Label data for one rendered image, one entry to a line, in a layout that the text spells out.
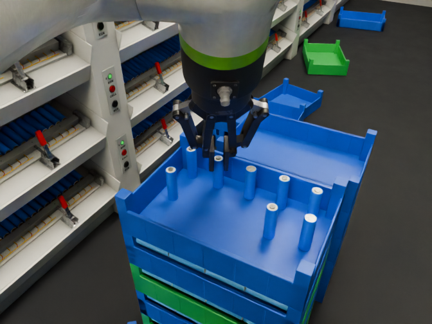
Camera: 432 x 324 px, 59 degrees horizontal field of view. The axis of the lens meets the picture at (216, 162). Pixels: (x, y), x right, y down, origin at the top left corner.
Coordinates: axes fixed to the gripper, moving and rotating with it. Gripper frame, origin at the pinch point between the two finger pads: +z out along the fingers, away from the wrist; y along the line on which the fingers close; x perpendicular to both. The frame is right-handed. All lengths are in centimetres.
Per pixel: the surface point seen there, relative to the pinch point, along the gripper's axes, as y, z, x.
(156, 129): -19, 56, 40
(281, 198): 10.2, 3.3, -6.7
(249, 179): 5.1, 2.3, -3.6
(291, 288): 8.4, -5.1, -22.2
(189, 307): -5.4, 13.5, -22.1
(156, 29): -15, 22, 51
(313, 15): 68, 115, 159
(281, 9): 36, 75, 118
